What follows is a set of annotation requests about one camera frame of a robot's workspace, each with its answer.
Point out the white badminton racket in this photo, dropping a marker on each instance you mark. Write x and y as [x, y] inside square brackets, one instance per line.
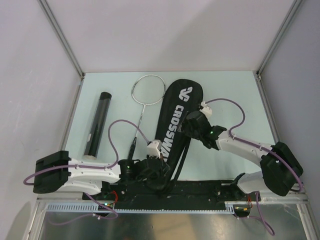
[148, 90]

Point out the right aluminium frame post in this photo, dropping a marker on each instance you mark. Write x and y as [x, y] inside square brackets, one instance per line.
[280, 34]

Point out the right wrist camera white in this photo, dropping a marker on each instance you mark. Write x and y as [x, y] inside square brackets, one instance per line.
[205, 109]

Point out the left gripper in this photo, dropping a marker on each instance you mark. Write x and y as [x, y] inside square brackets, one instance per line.
[163, 169]

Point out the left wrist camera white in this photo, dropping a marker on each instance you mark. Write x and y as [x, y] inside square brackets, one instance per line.
[153, 148]

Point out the aluminium frame post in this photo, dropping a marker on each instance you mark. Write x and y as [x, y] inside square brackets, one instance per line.
[280, 34]
[49, 14]

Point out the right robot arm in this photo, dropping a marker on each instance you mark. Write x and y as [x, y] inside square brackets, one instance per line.
[280, 170]

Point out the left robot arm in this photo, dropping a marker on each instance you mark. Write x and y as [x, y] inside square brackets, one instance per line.
[60, 173]

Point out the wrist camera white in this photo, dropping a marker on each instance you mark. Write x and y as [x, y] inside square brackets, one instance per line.
[153, 148]
[205, 109]

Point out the black racket bag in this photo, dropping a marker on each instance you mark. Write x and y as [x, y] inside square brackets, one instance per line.
[182, 97]

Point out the black shuttlecock tube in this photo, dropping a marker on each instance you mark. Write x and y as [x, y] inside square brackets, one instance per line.
[97, 127]

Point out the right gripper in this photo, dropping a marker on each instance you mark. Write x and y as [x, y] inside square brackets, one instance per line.
[187, 129]

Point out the grey cable duct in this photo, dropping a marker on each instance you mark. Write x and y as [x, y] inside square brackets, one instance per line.
[90, 207]

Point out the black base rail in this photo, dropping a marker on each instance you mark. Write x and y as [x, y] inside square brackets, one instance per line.
[185, 195]

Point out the left aluminium frame post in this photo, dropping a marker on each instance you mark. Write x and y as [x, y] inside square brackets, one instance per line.
[49, 14]

